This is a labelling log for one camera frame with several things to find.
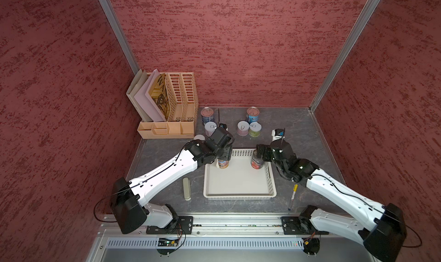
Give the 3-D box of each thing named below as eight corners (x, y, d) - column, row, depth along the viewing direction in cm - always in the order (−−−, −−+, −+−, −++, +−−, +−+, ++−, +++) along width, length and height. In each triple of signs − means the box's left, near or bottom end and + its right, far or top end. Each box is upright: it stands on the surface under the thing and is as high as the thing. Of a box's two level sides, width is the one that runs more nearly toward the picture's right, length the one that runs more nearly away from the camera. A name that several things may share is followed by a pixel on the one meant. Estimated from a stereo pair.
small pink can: (237, 135, 108) (238, 129, 103) (237, 126, 113) (237, 120, 108) (248, 135, 108) (250, 129, 103) (247, 126, 113) (248, 120, 108)
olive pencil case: (186, 201, 82) (184, 199, 79) (183, 180, 89) (182, 177, 86) (191, 200, 83) (190, 197, 80) (189, 179, 89) (188, 176, 86)
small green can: (249, 137, 107) (250, 130, 102) (248, 127, 112) (249, 121, 107) (260, 137, 107) (262, 130, 102) (259, 127, 112) (260, 121, 107)
